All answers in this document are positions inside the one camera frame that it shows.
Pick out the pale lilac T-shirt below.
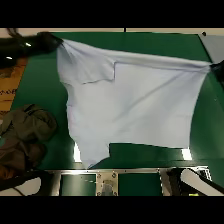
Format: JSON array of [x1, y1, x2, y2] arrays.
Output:
[[55, 38, 214, 170]]

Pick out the olive green garment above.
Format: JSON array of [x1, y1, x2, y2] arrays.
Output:
[[0, 103, 59, 147]]

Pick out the brown garment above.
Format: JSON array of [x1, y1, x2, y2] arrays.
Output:
[[0, 135, 48, 181]]

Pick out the silver frame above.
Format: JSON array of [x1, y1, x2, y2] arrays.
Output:
[[45, 165, 213, 197]]

